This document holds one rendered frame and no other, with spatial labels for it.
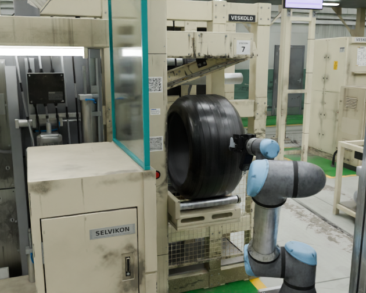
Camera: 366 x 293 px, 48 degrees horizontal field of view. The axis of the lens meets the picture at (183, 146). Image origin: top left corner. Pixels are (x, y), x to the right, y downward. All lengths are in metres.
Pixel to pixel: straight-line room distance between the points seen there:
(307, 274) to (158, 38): 1.21
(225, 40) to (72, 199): 1.43
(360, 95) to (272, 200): 5.29
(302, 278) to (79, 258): 0.79
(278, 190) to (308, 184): 0.09
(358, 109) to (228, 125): 4.67
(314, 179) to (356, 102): 5.32
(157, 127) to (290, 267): 0.91
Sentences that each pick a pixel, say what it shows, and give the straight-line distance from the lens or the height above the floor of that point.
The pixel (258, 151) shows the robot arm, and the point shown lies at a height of 1.27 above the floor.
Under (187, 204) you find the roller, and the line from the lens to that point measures 2.09.
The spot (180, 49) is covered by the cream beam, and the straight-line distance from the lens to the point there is 2.32.
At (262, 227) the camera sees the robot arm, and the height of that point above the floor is 1.07.
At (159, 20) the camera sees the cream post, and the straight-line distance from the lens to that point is 2.01.
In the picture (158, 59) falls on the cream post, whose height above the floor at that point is 1.63.
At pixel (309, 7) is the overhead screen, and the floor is 2.35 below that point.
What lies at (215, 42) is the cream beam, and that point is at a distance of 2.40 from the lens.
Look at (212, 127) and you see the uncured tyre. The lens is 1.96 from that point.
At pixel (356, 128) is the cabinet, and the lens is 6.59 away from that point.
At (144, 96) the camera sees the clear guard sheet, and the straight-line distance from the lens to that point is 1.31.
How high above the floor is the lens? 1.62
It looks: 12 degrees down
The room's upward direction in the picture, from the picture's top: straight up
